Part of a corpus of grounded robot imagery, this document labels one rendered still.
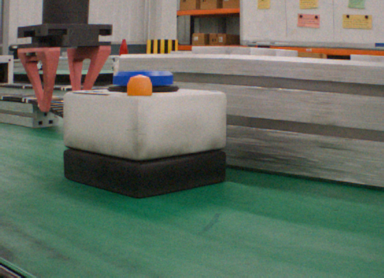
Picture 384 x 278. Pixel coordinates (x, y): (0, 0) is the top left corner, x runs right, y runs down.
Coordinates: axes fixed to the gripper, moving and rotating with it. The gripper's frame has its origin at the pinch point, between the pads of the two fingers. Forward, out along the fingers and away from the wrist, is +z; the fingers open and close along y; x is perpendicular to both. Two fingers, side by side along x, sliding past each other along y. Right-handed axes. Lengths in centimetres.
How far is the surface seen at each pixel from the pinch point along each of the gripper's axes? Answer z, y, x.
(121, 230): 3.1, -22.2, -36.6
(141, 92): -3.1, -16.4, -31.8
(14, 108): 1.0, -2.0, 8.7
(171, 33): -38, 583, 566
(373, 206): 3.0, -9.2, -43.9
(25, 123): 2.6, -2.0, 5.6
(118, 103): -2.4, -17.0, -30.4
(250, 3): -43, 287, 195
